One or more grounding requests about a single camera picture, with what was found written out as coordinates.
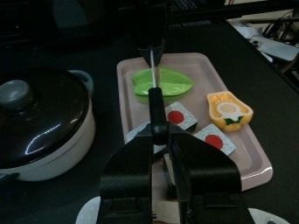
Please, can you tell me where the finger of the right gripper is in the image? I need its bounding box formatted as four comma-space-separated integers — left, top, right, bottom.
153, 43, 168, 67
136, 46, 155, 68

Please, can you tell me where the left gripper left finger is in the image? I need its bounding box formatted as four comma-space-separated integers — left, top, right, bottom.
97, 124, 155, 224

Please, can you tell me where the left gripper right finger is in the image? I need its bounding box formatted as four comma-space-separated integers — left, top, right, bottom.
167, 127, 258, 224

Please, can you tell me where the green toy starfruit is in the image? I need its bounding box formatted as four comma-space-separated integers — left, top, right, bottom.
131, 66, 195, 104

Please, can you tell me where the white sushi piece red centre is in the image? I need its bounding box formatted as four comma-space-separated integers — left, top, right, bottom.
192, 122, 239, 157
164, 101, 199, 134

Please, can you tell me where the light round plate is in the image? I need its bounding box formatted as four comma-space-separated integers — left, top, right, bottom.
75, 195, 292, 224

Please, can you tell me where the pinkish cutting board tray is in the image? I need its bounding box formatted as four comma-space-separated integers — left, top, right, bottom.
116, 52, 275, 193

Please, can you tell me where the white speckled sushi piece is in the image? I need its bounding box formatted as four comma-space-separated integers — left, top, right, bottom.
124, 120, 169, 156

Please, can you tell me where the white toy cooking pot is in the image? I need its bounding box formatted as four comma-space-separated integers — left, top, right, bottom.
0, 67, 97, 183

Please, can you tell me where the yellow toy pepper half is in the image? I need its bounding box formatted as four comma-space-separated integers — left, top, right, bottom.
206, 90, 255, 133

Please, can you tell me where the white crumpled paper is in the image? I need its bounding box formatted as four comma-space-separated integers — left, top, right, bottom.
228, 18, 255, 39

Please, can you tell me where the silver smartphone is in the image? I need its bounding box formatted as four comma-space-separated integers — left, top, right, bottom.
248, 34, 299, 62

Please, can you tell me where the black metal frame rail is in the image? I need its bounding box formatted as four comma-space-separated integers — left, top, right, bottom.
171, 2, 299, 22

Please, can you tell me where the black cable bundle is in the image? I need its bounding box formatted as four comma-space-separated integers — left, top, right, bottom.
264, 10, 299, 39

